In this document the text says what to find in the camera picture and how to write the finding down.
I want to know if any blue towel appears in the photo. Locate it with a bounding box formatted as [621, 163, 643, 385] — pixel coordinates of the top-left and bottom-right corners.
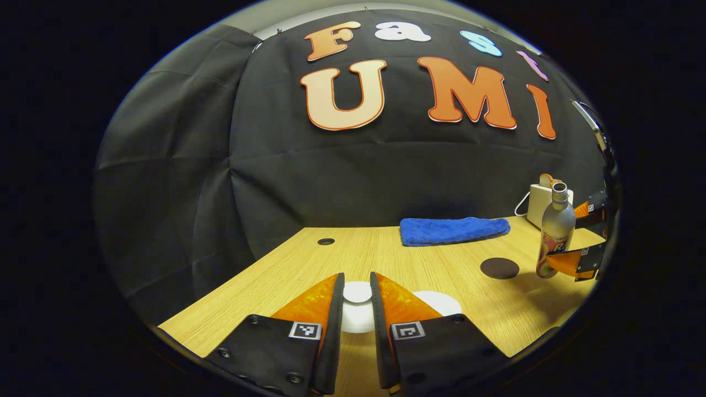
[400, 217, 511, 247]

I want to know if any white teacup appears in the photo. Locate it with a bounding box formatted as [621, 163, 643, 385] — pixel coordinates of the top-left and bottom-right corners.
[413, 291, 463, 318]

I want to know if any dark round coaster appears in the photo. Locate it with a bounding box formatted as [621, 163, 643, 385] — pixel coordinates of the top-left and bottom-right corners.
[480, 257, 520, 280]

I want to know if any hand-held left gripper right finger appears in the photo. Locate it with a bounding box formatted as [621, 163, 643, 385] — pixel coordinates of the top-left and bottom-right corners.
[369, 271, 511, 396]

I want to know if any white toaster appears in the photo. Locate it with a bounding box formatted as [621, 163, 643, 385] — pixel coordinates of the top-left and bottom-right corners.
[527, 182, 574, 229]

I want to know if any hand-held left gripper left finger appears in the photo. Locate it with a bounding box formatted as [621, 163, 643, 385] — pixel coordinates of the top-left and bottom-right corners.
[204, 272, 346, 396]

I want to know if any black backdrop cloth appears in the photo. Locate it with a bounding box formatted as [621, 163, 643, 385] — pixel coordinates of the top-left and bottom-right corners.
[94, 8, 618, 326]

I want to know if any silver water bottle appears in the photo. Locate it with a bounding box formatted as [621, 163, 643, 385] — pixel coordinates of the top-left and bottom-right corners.
[536, 182, 577, 279]

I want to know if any white teacup lid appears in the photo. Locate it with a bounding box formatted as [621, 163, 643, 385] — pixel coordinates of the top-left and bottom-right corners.
[340, 281, 378, 334]

